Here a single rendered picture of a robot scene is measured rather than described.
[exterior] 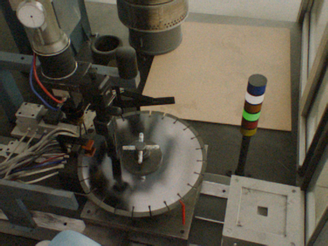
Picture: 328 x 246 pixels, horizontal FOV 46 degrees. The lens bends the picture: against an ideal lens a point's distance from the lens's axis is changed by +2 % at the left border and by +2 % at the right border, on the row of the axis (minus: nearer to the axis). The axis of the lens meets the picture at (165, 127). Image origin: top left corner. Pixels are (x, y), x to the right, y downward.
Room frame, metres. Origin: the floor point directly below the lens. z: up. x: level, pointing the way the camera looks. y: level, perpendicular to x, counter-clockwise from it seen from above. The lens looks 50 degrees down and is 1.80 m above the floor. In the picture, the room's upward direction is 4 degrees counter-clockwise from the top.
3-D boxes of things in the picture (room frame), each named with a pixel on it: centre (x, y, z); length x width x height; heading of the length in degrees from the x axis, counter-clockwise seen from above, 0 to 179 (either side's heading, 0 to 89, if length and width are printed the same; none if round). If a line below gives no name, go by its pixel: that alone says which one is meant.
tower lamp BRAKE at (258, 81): (0.68, -0.23, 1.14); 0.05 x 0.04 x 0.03; 163
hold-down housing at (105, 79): (0.62, 0.15, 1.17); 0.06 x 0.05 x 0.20; 64
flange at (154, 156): (0.62, 0.07, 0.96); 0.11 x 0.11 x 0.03
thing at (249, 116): (0.68, -0.23, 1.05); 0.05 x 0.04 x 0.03; 163
